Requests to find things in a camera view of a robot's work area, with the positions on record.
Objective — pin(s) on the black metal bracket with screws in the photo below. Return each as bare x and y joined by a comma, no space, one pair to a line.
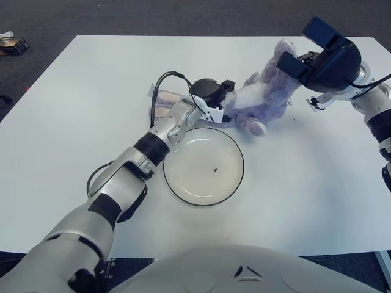
109,268

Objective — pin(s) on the light grey robot torso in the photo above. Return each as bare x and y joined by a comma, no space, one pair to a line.
214,268

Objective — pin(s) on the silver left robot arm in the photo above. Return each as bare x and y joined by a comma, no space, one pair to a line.
122,171

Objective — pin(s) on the white table leg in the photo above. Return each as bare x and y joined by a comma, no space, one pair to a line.
385,262

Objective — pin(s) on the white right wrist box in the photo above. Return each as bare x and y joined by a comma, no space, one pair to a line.
323,99

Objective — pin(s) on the white plate with black rim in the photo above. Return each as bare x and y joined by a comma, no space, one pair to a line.
204,174

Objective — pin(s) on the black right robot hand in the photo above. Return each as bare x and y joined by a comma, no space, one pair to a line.
336,67

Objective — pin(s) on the brown box on floor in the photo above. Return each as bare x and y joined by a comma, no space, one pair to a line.
13,46

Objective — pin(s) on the white crumpled item on floor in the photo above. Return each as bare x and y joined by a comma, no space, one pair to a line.
6,34

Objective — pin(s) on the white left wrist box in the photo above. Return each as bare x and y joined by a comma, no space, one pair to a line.
215,114

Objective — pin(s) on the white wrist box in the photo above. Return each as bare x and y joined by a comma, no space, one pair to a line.
215,114
323,99

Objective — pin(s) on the purple plush rabbit doll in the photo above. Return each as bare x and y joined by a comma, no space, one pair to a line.
259,97

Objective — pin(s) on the black chair base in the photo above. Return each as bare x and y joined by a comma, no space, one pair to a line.
4,98

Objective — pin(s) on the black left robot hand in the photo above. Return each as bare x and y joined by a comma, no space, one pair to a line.
207,90

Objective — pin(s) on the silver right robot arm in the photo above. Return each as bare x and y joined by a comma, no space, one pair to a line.
378,103

